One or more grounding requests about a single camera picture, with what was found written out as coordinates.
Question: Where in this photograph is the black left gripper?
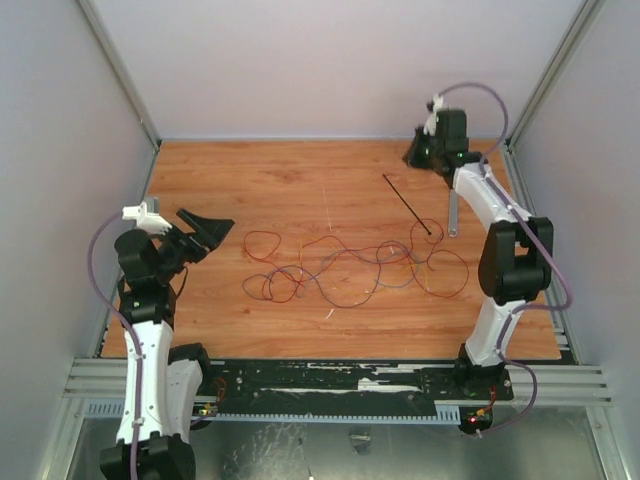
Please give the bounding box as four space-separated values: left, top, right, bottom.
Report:
155 207 234 281

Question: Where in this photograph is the black zip tie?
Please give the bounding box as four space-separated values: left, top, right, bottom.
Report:
381 173 432 236

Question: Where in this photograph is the dark purple wire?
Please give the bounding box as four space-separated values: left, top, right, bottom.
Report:
242 242 445 309

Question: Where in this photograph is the yellow wire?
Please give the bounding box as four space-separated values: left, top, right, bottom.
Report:
294 234 434 301

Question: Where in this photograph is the blue grey wire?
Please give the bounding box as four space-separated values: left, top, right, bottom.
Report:
242 247 419 300

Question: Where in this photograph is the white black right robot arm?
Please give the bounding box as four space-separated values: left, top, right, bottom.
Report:
404 101 554 398

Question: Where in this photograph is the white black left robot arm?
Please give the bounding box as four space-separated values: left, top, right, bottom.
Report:
100 203 234 479

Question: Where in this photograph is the silver adjustable wrench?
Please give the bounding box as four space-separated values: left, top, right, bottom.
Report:
447 190 459 238

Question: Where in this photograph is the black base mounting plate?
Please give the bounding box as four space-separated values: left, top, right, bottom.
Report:
198 359 514 407

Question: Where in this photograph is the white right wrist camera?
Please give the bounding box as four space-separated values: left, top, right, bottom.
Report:
423 94 448 136

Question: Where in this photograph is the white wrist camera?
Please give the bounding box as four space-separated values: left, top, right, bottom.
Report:
121 196 172 235
423 94 448 136

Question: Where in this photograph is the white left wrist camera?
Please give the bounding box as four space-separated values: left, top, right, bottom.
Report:
121 196 172 235

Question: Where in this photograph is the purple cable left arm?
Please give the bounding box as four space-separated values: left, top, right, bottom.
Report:
87 209 211 480

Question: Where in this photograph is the aluminium corner post left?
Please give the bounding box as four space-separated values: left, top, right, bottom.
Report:
74 0 164 151

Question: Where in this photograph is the aluminium corner post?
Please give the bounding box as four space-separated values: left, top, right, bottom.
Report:
74 0 164 151
502 0 609 151

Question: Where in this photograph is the grey slotted cable duct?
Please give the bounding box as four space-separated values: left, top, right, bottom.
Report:
84 397 464 425

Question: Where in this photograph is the aluminium corner post right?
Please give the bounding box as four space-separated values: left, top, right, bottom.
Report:
502 0 609 151

